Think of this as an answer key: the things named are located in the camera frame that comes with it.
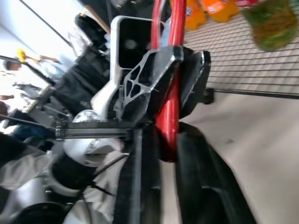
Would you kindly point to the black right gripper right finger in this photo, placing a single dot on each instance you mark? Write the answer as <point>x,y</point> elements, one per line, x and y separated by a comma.
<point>201,172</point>

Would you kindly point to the green snack bag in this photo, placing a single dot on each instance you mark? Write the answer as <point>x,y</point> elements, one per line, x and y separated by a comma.
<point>271,25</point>

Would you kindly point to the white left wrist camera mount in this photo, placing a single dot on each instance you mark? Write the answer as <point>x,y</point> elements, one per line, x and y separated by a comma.
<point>114,70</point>

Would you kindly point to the orange drink bottle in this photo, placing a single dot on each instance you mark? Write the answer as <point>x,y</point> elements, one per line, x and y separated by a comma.
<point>194,14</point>

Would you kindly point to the yellow object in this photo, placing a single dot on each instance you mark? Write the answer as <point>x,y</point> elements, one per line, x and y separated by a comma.
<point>21,55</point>

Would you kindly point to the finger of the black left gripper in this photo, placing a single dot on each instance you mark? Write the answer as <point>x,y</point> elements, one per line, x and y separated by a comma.
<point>191,79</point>
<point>151,77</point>

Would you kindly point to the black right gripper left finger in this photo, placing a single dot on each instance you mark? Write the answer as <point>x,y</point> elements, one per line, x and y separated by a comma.
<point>140,186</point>

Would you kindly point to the orange snack packets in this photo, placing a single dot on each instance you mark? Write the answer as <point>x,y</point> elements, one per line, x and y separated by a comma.
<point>220,10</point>

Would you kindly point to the black fabric chair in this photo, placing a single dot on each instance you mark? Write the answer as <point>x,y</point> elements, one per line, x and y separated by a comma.
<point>79,77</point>

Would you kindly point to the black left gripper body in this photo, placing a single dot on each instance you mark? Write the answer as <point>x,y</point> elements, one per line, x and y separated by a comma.
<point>93,130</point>

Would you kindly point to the person in white shirt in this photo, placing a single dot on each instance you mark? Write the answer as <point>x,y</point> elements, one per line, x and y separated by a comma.
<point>21,67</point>

